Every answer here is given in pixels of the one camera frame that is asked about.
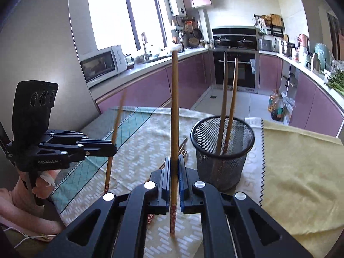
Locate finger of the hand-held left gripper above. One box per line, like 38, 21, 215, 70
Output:
35, 139, 117, 167
40, 130, 108, 144

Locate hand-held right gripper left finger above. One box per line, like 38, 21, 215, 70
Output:
35, 156, 172, 258

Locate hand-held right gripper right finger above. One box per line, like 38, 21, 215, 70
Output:
177, 156, 309, 258

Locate patterned-end wooden chopstick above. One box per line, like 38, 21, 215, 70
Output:
104, 90, 127, 194
169, 51, 180, 239
222, 57, 239, 155
146, 137, 189, 183
146, 146, 189, 225

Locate black mesh holder cup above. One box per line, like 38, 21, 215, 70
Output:
190, 115, 255, 192

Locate dark brown wooden chopstick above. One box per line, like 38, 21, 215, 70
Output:
211, 52, 229, 179

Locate person's left hand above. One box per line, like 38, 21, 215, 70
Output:
16, 170, 57, 199

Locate beige teal patterned tablecloth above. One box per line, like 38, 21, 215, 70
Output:
51, 106, 266, 258

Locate white microwave oven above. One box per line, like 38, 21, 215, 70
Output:
80, 45, 127, 84

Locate pink base cabinets with sink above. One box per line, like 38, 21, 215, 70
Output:
95, 51, 215, 114

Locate yellow cloth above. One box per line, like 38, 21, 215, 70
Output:
251, 120, 344, 248

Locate chrome kitchen faucet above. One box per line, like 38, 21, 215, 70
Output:
141, 32, 151, 61

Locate dark liquid plastic bottle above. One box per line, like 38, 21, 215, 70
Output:
271, 94, 285, 121

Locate yellow cooking oil bottle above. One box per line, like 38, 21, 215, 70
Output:
268, 89, 280, 113

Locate kitchen window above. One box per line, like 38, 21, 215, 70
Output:
86, 0, 168, 52

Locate black built-in oven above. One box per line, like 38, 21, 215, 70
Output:
212, 50, 260, 89

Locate white plastic bag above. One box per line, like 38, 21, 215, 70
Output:
282, 91, 296, 114

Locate pink base cabinets beside oven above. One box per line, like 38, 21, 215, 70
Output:
259, 54, 344, 137

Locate black range hood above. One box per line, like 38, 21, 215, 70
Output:
212, 27, 259, 49

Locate white water heater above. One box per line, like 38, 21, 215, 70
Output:
167, 0, 187, 17

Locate stainless steel stockpot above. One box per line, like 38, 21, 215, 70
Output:
281, 40, 295, 56

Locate steel thermos flask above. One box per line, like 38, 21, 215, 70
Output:
309, 53, 321, 71

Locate green leafy vegetables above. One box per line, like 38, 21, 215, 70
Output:
326, 71, 344, 97

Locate teal round appliance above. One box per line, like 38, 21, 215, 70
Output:
314, 43, 333, 69

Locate doorway with wooden door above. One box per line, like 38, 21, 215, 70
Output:
326, 10, 344, 60

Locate white cable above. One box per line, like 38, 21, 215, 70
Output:
13, 226, 58, 248

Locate wall rack with cutting board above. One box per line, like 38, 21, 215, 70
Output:
253, 13, 285, 37

